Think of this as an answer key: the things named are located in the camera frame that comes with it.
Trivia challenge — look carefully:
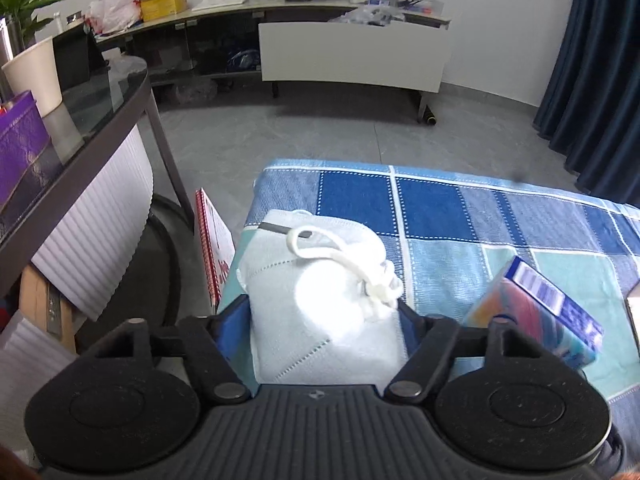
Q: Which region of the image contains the blue tissue pack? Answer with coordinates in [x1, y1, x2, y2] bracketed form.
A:
[463, 256, 604, 370]

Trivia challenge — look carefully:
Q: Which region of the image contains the white face mask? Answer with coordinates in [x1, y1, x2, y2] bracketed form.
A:
[236, 209, 408, 390]

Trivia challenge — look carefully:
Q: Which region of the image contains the red notebook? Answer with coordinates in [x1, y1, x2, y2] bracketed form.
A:
[195, 188, 235, 311]

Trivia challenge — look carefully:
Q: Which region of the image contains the blue checkered tablecloth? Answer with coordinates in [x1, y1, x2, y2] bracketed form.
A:
[218, 158, 640, 451]

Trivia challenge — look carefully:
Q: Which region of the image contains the orange white shoebox lid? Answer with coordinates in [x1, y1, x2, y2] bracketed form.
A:
[625, 282, 640, 349]

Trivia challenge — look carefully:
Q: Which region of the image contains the dark blue curtain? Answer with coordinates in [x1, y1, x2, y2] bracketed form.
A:
[534, 0, 639, 205]

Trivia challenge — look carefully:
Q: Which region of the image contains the round dark coffee table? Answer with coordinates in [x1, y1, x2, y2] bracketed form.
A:
[1, 56, 195, 295]

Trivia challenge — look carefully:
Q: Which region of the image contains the purple tray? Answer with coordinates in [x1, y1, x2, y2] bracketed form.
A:
[1, 91, 58, 236]

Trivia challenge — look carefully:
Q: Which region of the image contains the white tv cabinet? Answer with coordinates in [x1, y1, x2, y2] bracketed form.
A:
[98, 0, 450, 125]

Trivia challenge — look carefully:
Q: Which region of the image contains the white paper cup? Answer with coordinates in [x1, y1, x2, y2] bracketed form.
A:
[1, 37, 63, 117]

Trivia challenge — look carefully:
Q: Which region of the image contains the yellow box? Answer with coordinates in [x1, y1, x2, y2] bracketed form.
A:
[140, 0, 188, 23]

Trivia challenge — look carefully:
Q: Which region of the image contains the white plastic bag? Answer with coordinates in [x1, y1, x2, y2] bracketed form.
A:
[85, 0, 141, 35]

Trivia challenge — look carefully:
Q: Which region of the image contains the green leafy plant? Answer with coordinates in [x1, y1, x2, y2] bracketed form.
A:
[1, 0, 62, 47]

